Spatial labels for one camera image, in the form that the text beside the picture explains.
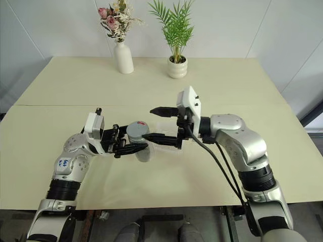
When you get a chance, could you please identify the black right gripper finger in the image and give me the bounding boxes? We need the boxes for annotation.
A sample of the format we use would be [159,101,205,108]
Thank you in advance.
[141,133,178,147]
[149,107,179,118]

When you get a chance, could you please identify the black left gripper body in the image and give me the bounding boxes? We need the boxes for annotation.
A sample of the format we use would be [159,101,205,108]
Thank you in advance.
[100,125,131,155]

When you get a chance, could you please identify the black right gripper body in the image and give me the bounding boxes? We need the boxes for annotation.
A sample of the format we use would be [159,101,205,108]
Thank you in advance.
[176,105,195,150]

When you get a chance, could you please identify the grey jar lid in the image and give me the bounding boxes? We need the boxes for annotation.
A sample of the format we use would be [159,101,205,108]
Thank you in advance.
[125,120,150,145]

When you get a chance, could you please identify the clear plastic jar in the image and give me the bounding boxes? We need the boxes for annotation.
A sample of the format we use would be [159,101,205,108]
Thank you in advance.
[131,141,153,164]

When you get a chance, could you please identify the white ribbed plant pot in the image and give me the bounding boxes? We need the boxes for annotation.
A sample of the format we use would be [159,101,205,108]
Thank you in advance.
[167,55,189,79]

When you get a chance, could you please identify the white ceramic vase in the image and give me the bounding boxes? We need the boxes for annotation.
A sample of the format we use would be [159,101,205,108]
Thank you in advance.
[113,41,134,75]

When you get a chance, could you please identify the dark grey rounded shape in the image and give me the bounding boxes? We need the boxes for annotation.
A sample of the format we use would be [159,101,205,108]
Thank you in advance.
[177,221,203,242]
[117,222,142,242]

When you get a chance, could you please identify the green artificial fern plant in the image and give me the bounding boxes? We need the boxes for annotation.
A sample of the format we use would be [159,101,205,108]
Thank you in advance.
[147,0,197,63]

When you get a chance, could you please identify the dried pink flower bouquet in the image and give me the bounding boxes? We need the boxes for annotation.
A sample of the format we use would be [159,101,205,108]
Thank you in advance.
[97,0,147,43]

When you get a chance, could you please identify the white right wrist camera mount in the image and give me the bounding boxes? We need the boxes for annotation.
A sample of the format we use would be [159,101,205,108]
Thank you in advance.
[176,86,203,138]

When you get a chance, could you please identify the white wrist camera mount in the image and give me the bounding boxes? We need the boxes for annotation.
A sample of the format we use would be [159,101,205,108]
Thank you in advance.
[84,112,106,142]
[176,86,203,138]

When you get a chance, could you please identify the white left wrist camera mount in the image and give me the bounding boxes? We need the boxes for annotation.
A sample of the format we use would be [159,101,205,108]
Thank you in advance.
[84,112,106,142]

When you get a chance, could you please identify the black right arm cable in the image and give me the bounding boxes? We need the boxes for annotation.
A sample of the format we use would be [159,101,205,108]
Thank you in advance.
[185,121,261,238]
[203,136,244,199]

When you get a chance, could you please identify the dark door frame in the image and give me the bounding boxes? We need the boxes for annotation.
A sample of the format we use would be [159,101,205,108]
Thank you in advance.
[297,73,323,139]

